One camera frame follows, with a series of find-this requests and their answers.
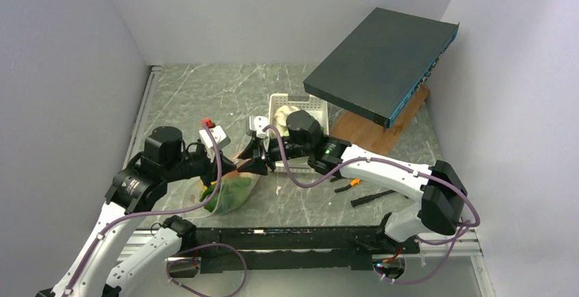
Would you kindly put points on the white perforated plastic basket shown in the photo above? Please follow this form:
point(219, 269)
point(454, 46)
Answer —
point(314, 106)

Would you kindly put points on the white garlic cluster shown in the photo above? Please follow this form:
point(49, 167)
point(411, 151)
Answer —
point(279, 119)

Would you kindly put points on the black hammer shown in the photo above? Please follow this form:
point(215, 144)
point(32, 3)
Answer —
point(368, 198)

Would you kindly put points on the dark network switch box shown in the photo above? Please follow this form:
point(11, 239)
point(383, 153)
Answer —
point(379, 66)

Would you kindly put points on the polka dot zip top bag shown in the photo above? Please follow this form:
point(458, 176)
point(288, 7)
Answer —
point(197, 192)

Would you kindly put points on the dark green cucumber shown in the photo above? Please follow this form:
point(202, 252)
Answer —
point(233, 193)

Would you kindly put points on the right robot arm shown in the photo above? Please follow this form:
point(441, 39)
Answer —
point(436, 191)

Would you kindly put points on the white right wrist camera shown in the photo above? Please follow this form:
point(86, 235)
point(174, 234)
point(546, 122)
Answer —
point(256, 125)

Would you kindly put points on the orange handled pliers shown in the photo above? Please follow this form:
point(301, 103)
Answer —
point(351, 183)

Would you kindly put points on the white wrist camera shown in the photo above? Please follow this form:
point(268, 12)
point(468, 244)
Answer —
point(212, 134)
point(256, 125)

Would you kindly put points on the aluminium frame profile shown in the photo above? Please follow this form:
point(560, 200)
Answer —
point(88, 273)

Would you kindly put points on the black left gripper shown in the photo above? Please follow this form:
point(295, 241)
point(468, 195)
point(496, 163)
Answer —
point(216, 165)

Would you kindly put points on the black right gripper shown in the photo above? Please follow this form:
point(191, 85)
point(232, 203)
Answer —
point(253, 151)

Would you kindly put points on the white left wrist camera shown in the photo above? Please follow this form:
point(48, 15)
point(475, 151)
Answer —
point(212, 134)

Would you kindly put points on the wooden cutting board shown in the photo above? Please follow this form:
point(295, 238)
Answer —
point(373, 137)

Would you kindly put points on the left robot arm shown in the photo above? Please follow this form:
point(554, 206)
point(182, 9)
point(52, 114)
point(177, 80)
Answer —
point(130, 198)

